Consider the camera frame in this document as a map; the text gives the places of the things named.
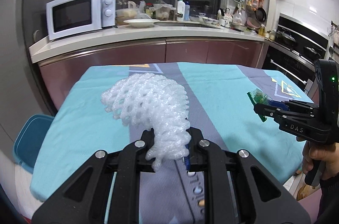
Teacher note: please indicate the black glass range hood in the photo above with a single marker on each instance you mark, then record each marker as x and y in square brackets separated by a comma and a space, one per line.
[304, 33]

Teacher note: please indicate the white utensil holder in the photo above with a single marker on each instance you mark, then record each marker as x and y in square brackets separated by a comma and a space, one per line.
[223, 19]

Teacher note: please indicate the blue plastic bin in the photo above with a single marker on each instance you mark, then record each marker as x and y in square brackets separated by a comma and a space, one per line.
[31, 139]

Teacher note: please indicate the green candy wrapper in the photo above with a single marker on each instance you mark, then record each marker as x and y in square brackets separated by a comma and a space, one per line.
[258, 98]

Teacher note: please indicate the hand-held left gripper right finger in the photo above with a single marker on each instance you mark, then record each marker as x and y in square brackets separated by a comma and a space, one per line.
[187, 160]

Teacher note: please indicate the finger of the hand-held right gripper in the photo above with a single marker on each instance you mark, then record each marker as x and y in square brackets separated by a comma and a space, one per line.
[291, 105]
[270, 112]

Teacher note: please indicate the white soap bottle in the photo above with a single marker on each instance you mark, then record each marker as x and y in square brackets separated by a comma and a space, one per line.
[181, 9]

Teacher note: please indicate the clear bowl with food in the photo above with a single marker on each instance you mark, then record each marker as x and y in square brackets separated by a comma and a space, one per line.
[126, 16]

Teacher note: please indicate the kitchen counter with pink cabinets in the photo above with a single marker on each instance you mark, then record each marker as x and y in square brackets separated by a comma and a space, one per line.
[119, 54]

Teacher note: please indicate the white microwave oven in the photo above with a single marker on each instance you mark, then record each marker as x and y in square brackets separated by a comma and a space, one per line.
[71, 15]

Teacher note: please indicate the black wok with lid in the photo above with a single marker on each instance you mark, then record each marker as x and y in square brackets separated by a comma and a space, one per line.
[285, 38]

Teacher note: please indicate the gas stove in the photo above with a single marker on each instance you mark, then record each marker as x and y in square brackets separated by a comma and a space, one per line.
[296, 48]

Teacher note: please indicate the person's right hand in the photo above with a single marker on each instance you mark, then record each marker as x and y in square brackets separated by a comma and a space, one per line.
[309, 157]

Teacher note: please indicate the steel bowl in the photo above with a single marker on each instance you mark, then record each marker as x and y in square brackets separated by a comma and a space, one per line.
[238, 26]

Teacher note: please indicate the blue capped bottle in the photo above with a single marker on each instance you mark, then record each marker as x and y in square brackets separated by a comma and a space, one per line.
[187, 11]

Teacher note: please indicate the orange grater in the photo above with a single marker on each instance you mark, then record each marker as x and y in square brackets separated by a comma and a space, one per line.
[254, 1]

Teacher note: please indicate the person's right forearm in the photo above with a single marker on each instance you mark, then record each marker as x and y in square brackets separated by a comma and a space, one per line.
[329, 202]

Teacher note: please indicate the glass jar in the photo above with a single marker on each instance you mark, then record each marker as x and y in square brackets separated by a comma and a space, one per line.
[124, 1]

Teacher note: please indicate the hanging frying pan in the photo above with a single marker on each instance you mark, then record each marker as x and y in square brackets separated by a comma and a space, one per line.
[261, 15]

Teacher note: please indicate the black cooking pot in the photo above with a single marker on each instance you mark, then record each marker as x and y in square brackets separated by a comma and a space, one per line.
[313, 51]

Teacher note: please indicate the white foam fruit net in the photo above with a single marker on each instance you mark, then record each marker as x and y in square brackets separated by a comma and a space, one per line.
[148, 102]

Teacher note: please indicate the teal and grey tablecloth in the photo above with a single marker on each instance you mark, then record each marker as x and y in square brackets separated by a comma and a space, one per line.
[225, 107]

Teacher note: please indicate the white shallow plate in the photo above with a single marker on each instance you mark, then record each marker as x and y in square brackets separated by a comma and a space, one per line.
[141, 22]

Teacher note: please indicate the black built-in oven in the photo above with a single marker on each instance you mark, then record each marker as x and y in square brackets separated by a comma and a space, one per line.
[286, 67]

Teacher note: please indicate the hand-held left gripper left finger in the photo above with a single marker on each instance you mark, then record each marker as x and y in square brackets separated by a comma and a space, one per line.
[148, 143]

